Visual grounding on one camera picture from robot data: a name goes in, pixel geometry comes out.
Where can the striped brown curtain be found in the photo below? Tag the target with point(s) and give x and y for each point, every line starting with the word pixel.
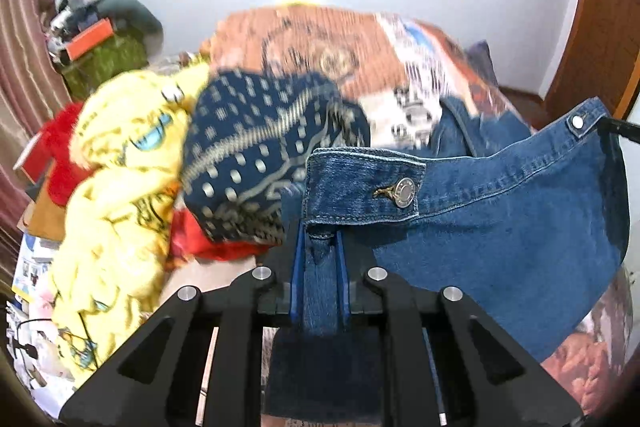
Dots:
pixel 25 57

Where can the brown wooden door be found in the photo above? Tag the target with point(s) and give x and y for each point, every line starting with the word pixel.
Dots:
pixel 600 32

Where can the dark grey cushion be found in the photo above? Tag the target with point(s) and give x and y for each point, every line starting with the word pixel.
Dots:
pixel 137 19

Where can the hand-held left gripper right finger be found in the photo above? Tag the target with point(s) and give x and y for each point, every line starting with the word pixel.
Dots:
pixel 344 287

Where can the blue denim jacket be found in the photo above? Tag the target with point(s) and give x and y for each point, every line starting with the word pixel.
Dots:
pixel 500 232

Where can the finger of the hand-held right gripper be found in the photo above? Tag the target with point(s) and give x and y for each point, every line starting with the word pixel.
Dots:
pixel 621 128

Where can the red fluffy garment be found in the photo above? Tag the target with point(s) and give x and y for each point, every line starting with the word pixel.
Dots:
pixel 60 157

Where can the yellow cartoon print garment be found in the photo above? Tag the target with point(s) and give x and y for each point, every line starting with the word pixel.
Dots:
pixel 115 207

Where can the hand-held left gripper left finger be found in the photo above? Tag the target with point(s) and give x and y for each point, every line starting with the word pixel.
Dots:
pixel 295 287

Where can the pile of printed papers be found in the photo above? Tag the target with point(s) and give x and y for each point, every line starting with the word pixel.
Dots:
pixel 35 277

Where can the orange box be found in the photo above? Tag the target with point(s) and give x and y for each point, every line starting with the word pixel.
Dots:
pixel 89 39

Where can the brown cardboard box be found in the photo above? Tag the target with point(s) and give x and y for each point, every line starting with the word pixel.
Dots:
pixel 47 209

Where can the green covered side table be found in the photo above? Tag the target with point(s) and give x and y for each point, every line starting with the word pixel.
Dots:
pixel 107 67

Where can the navy dotted garment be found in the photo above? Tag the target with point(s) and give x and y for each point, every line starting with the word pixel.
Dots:
pixel 250 132

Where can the orange printed bedspread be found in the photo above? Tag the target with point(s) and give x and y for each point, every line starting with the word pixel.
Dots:
pixel 340 42

